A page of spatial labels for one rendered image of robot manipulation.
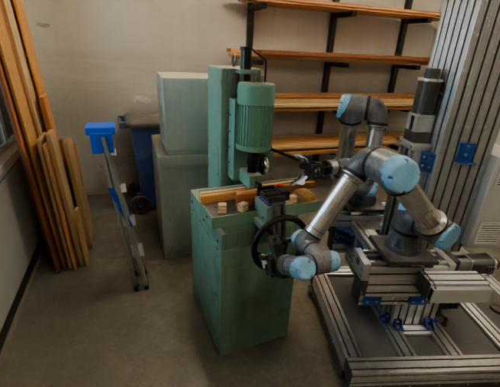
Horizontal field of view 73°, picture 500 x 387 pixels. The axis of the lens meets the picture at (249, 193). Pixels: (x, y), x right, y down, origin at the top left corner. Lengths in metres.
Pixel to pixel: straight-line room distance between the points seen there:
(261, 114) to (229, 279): 0.83
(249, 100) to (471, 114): 0.95
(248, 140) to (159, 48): 2.39
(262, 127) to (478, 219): 1.11
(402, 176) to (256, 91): 0.73
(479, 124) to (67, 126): 3.48
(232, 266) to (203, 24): 2.77
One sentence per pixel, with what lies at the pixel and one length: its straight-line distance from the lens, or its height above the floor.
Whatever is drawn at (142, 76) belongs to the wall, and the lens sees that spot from 3.83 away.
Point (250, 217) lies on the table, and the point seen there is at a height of 0.87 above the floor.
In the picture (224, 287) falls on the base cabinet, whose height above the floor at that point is 0.49.
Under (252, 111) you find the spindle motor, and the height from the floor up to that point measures 1.35.
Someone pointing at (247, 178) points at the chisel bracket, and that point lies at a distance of 1.70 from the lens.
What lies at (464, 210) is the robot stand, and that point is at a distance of 1.94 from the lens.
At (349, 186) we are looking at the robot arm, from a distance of 1.27.
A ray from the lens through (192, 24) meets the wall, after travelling 3.88.
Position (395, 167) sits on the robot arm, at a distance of 1.16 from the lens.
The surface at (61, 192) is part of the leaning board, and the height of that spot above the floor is 0.63.
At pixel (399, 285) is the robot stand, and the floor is 0.66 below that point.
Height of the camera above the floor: 1.63
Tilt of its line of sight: 24 degrees down
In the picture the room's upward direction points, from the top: 3 degrees clockwise
